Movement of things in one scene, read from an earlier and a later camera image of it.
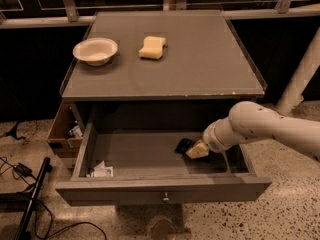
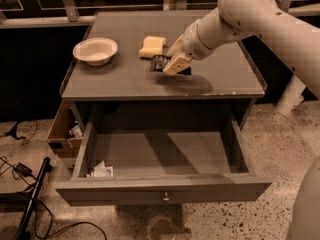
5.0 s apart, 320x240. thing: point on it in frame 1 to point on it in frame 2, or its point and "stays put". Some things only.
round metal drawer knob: [166, 199] stays put
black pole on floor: [37, 190] stays put
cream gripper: [210, 138] to [194, 46]
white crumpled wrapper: [101, 170] stays put
